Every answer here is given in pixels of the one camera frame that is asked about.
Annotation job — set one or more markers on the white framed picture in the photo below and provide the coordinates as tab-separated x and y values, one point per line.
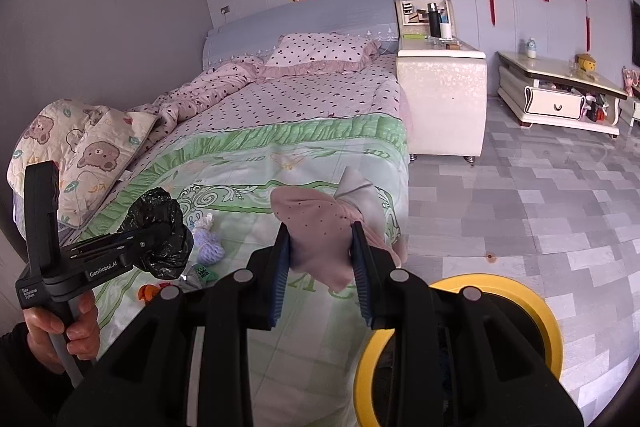
412	14

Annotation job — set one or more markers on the purple knitted ball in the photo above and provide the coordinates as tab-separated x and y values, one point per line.
210	247

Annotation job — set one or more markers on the small white cabinet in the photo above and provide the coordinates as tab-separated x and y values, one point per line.
634	112

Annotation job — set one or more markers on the person's left hand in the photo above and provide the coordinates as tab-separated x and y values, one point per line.
82	327

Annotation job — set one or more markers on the yellow toy figure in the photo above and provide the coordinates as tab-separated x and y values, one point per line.
586	63

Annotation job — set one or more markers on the bear print quilt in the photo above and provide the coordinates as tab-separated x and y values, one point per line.
95	157

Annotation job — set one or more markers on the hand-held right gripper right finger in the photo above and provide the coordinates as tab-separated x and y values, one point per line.
361	277

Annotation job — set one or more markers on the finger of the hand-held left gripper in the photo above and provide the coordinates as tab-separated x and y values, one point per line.
100	247

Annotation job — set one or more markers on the black thermos bottle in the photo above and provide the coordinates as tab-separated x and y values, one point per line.
433	22

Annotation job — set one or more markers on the yellow rimmed trash bin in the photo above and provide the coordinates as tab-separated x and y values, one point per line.
525	302

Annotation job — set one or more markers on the white tissue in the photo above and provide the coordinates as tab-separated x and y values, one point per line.
202	222

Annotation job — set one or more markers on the black plastic bag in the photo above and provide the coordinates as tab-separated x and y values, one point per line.
160	217

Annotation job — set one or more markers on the green floral blanket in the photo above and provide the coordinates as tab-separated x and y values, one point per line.
300	157

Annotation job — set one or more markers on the white cup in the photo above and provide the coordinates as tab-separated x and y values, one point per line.
446	31

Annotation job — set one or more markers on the polka dot duvet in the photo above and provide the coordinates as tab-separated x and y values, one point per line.
210	84

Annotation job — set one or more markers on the orange small toy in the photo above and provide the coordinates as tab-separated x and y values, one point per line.
147	293

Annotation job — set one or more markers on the polka dot bed sheet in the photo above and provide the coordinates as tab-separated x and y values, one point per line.
310	102

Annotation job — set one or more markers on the white nightstand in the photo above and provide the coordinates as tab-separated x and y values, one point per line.
440	107

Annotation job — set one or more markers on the grey fabric bed headboard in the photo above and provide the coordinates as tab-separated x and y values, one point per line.
310	14

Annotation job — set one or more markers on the pink dotted cloth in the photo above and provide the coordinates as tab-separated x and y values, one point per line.
315	217

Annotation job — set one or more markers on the black wall television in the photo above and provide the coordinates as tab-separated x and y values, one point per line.
636	37

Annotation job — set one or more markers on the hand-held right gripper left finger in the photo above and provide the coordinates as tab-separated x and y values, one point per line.
281	279

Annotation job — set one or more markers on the green small packet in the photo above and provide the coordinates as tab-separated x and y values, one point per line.
201	273

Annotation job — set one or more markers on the polka dot pillow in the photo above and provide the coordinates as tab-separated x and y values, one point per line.
320	52

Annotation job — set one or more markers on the pink figurine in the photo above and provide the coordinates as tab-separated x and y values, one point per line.
629	79

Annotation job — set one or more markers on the white television cabinet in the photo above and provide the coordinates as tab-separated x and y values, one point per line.
550	104

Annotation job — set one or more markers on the person's left forearm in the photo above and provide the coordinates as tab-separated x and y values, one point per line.
25	387

